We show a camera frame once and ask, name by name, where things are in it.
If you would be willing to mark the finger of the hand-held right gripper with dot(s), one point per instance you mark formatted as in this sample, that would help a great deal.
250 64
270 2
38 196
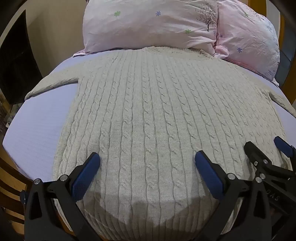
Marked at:
253 151
283 146

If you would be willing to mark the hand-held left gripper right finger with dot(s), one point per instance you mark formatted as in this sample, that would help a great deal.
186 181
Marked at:
210 177

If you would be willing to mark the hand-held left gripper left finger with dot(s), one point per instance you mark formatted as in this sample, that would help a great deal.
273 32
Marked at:
85 177

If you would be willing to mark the lavender bed sheet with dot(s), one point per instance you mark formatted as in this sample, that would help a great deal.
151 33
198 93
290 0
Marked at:
41 122

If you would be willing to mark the wooden headboard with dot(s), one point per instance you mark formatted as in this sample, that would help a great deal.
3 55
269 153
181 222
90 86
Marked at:
288 58

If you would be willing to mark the crinkled pink floral pillow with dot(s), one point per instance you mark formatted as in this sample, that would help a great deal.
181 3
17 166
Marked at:
249 39

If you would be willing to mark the dark cabinet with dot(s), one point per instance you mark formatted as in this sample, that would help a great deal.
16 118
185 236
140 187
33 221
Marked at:
16 58

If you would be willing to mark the large pink floral pillow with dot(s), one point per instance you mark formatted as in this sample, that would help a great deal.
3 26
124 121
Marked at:
150 23

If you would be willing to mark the wooden bed frame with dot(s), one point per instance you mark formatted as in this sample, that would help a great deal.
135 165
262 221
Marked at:
11 185

